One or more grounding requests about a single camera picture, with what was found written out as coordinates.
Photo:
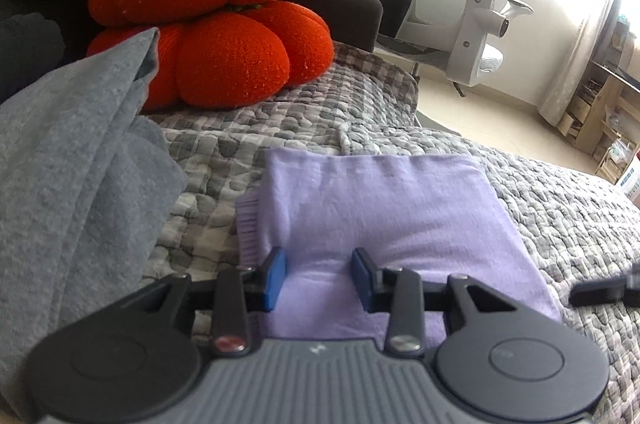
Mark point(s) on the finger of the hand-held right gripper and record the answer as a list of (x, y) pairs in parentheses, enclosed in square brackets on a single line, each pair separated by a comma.
[(600, 291)]

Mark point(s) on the white paper bag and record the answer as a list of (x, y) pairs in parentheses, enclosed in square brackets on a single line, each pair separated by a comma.
[(631, 179)]

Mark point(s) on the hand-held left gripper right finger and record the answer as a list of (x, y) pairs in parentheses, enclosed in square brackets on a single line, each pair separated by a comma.
[(361, 276)]

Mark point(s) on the wooden shelf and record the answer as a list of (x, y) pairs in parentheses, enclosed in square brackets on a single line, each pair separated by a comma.
[(600, 103)]

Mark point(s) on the lilac pants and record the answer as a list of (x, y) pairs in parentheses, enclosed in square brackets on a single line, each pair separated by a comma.
[(390, 204)]

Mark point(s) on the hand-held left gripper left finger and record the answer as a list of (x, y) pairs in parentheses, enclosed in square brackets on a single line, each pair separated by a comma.
[(275, 276)]

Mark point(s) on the grey checked quilt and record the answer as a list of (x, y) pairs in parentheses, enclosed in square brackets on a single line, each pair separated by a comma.
[(550, 204)]

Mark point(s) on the white office chair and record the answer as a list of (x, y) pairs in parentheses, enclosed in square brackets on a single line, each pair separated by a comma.
[(480, 28)]

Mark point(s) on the grey knit garment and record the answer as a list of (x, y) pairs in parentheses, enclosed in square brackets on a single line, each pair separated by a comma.
[(75, 153)]

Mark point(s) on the grey curtain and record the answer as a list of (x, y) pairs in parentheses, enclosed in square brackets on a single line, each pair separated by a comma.
[(570, 78)]

